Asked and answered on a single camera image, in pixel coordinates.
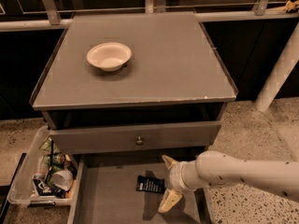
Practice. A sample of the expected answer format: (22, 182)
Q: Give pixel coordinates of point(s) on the grey drawer cabinet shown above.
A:
(173, 76)

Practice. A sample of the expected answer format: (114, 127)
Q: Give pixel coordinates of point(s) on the grey top drawer front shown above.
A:
(122, 138)

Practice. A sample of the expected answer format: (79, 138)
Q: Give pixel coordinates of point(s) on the open grey middle drawer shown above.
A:
(106, 192)

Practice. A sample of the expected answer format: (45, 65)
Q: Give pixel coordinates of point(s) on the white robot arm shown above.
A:
(213, 169)

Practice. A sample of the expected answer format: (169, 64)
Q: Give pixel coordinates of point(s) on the green chip bag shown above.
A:
(49, 145)

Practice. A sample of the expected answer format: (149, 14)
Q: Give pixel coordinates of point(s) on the dark blue rxbar wrapper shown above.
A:
(150, 184)

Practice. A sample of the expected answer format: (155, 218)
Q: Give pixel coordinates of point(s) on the silver soda can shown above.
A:
(42, 168)

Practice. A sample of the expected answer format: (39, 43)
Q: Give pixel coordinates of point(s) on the clear plastic storage bin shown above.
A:
(22, 190)

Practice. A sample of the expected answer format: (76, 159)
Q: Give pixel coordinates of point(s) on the grey metal railing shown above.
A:
(30, 15)

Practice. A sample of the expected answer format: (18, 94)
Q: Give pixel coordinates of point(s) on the round metal drawer knob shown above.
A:
(139, 141)

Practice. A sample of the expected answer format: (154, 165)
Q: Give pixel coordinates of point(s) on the dark blue snack bag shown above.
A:
(42, 189)

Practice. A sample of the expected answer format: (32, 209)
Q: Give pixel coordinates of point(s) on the green soda can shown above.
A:
(58, 159)

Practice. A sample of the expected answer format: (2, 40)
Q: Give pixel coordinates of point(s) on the white paper cup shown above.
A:
(63, 179)

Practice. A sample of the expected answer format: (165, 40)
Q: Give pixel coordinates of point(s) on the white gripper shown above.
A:
(176, 175)

